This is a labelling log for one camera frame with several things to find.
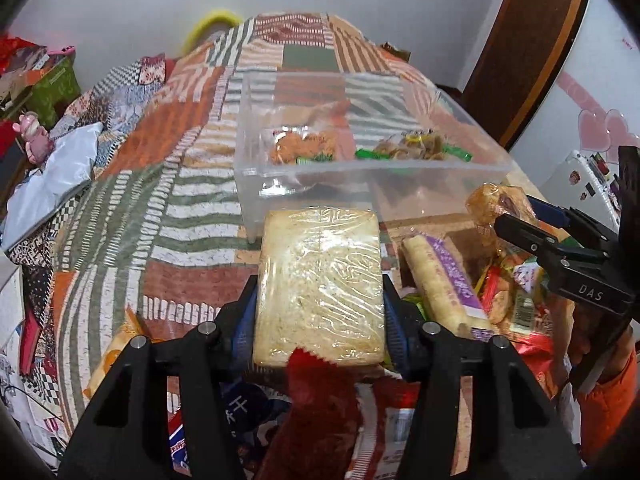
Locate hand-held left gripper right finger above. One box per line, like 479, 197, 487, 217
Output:
381, 272, 586, 480

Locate pink plush toy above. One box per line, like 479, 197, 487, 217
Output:
12, 112, 54, 166

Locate white striped snack packet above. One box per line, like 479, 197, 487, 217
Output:
357, 385, 419, 480

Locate pile of assorted snack packets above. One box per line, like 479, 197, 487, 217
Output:
395, 240, 573, 401

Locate green cardboard box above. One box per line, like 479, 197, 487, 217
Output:
30, 55, 83, 127

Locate yellow plush cushion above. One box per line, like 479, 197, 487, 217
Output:
182, 8, 244, 54

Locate brown bread snack packet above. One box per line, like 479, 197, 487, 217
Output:
466, 184, 540, 256

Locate clear cracker packet red ends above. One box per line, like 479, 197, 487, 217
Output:
251, 206, 388, 480

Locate person's right hand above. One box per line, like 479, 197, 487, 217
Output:
565, 304, 637, 378

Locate white sticker-covered appliance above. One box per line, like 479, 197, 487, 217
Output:
547, 150, 624, 242

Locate purple white cracker packet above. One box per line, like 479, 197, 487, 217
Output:
402, 234, 495, 342

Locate grey plastic bag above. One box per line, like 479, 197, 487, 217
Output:
2, 122, 104, 252

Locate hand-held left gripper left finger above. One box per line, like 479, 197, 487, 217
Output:
56, 276, 261, 480

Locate pink heart wall stickers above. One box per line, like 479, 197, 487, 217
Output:
557, 72, 640, 155

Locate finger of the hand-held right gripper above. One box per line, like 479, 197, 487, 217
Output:
525, 194, 622, 247
494, 214, 609, 267

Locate brown wooden door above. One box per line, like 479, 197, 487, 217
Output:
462, 0, 594, 151

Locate clear plastic storage box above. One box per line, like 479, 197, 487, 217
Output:
234, 71, 516, 246

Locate red patterned cloth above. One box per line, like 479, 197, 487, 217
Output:
0, 35, 52, 111

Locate brown candy packet green ends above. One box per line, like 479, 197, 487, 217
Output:
355, 130, 473, 163

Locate orange brown snack packet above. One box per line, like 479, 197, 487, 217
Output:
260, 102, 353, 167

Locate floral checkered quilt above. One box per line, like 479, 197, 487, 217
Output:
10, 54, 177, 267

